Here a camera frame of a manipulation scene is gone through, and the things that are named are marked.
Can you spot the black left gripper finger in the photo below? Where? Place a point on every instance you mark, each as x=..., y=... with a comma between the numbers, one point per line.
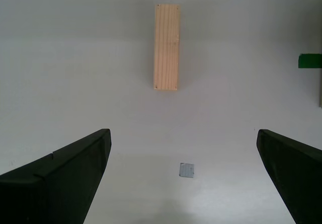
x=50, y=188
x=296, y=178

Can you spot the light wooden block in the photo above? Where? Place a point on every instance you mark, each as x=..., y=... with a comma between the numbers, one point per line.
x=166, y=47

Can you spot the open brown cardboard box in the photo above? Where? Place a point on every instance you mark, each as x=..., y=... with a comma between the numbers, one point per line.
x=320, y=88

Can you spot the grey tape marker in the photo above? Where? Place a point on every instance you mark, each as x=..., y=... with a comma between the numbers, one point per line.
x=186, y=170

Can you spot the small green tape marker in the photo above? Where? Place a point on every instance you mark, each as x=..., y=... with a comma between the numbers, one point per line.
x=310, y=61

